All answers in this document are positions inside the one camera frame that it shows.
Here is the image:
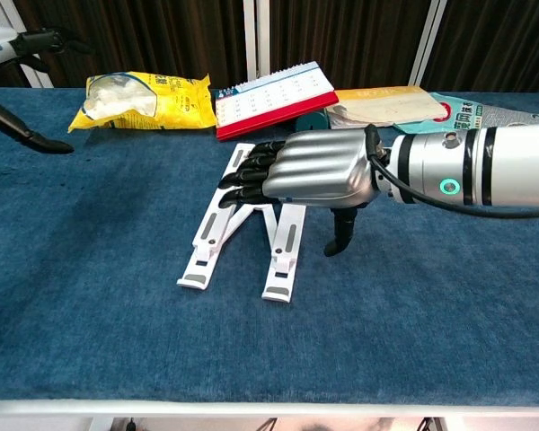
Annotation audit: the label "small dark teal holder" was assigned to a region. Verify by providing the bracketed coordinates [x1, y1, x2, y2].
[295, 112, 330, 133]

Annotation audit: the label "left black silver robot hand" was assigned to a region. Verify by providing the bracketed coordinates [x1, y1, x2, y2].
[0, 24, 95, 154]

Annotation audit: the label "yellow snack bag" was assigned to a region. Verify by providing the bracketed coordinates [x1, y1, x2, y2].
[66, 70, 219, 134]

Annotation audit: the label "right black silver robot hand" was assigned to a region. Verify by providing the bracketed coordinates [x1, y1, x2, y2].
[217, 124, 383, 258]

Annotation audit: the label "blue felt table cover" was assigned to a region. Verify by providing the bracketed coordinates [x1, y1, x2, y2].
[0, 87, 539, 403]

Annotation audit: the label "beige yellow paper package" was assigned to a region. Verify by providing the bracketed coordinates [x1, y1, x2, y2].
[325, 84, 448, 131]

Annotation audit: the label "teal plastic package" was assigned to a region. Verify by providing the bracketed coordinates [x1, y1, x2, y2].
[393, 92, 539, 136]

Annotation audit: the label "red white desk calendar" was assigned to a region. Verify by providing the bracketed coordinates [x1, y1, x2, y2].
[214, 60, 340, 141]

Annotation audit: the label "white folding laptop stand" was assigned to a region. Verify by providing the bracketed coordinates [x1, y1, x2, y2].
[176, 142, 307, 304]

